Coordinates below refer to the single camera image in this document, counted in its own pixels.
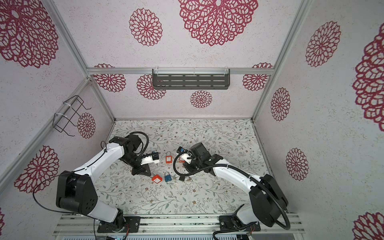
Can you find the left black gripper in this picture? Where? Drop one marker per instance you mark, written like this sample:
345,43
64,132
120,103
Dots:
142,170

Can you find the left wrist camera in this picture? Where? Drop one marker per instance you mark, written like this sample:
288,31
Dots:
151,158

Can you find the blue padlock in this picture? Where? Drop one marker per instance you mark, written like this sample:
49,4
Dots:
168,177

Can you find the aluminium front rail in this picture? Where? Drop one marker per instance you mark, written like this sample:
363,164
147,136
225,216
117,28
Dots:
155,225

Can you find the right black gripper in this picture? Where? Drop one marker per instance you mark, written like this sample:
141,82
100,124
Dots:
188,168

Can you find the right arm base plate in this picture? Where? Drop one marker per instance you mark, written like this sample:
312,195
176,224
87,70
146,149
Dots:
230,224

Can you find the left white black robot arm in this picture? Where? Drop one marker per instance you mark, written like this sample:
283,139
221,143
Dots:
77,192

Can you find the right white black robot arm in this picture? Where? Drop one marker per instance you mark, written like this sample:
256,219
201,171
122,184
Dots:
267,204

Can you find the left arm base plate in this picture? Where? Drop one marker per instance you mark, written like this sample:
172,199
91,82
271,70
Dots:
124,224

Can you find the black wire wall basket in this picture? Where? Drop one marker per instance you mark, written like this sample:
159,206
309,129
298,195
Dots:
62,120

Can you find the grey slotted wall shelf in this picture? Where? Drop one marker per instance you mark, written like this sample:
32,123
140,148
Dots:
191,80

